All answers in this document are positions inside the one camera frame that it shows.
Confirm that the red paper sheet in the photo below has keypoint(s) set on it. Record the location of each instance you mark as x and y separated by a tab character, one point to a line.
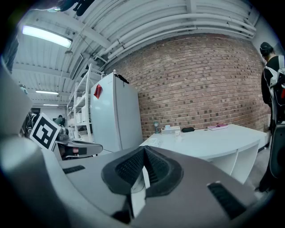
98	91

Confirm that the white table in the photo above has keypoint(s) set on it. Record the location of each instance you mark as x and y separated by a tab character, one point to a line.
211	142

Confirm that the white shelf rack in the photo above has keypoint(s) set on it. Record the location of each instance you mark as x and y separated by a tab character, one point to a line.
76	107

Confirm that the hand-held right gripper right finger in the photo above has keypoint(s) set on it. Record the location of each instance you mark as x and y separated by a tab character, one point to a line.
200	176

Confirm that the white refrigerator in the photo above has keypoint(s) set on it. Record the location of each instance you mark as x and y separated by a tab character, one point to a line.
111	115

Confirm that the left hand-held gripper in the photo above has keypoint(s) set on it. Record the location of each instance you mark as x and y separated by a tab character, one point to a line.
44	131

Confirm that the white drawer box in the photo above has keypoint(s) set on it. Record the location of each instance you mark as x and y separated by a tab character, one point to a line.
170	131

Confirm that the black pouch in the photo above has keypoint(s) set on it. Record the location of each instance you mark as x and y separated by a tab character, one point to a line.
188	129

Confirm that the long ceiling light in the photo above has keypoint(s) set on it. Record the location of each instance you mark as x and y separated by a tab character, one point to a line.
46	92
46	36
50	104

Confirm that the ceiling air vent unit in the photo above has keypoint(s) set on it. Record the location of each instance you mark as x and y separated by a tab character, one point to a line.
76	66

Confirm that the pink book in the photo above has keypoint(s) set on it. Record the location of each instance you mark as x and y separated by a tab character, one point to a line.
217	127

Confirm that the blue lantern lamp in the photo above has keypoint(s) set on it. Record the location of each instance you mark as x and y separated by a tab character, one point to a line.
157	128

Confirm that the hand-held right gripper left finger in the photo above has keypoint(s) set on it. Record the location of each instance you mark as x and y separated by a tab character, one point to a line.
93	173

